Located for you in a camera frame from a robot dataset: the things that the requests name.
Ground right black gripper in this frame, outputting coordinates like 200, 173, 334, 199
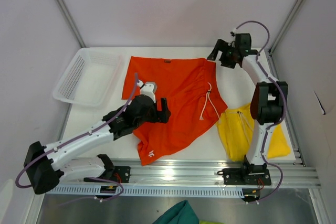
206, 40, 238, 69

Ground orange shorts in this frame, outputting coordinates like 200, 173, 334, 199
122, 56, 227, 166

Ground yellow shorts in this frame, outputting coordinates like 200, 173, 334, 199
216, 103, 290, 162

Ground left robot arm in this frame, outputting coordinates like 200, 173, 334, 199
23, 94, 171, 195

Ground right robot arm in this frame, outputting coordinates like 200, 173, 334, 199
207, 31, 288, 184

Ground white plastic basket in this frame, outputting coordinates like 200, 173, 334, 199
52, 48, 121, 108

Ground teal cloth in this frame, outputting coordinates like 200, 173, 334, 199
153, 200, 200, 224

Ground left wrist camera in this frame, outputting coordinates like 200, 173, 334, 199
137, 80, 157, 103

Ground aluminium mounting rail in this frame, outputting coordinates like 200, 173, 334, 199
35, 159, 321, 189

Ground right side aluminium rail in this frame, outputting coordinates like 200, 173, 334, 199
265, 51, 306, 167

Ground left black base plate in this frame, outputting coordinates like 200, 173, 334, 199
83, 166, 131, 183

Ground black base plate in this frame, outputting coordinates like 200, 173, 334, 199
217, 166, 271, 186
83, 166, 131, 183

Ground slotted cable duct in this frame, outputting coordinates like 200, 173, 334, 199
48, 184, 244, 198

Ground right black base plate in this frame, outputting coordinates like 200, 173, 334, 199
217, 166, 271, 186

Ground right aluminium corner post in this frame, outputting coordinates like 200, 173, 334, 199
268, 0, 306, 55

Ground aluminium corner post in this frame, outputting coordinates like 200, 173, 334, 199
268, 0, 306, 55
54, 0, 86, 48

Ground left aluminium corner post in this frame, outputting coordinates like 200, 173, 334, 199
54, 0, 86, 48

